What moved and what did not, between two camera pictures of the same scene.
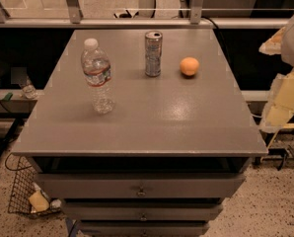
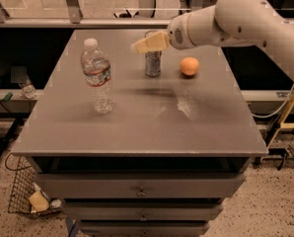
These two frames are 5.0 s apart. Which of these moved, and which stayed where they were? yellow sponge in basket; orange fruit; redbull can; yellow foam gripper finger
Moved: yellow foam gripper finger
Stayed: yellow sponge in basket; redbull can; orange fruit
